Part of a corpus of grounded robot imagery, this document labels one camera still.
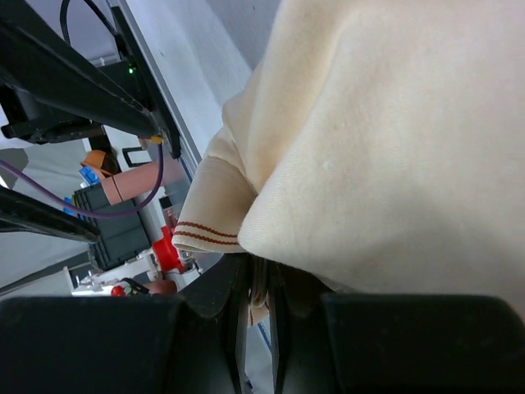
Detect dark equipment box background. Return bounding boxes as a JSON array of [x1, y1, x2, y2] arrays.
[[73, 185, 151, 271]]

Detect red plastic part background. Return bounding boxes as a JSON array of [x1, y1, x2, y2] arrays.
[[152, 226, 185, 273]]

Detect aluminium front rail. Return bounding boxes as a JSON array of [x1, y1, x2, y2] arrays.
[[109, 1, 201, 179]]

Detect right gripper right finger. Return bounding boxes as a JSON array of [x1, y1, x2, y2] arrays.
[[268, 263, 524, 393]]

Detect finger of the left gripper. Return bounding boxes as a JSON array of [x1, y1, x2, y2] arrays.
[[1, 20, 162, 139], [1, 187, 100, 243]]

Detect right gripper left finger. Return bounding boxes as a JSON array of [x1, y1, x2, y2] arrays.
[[1, 254, 249, 393]]

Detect beige underwear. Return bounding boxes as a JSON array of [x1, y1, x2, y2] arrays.
[[172, 1, 524, 314]]

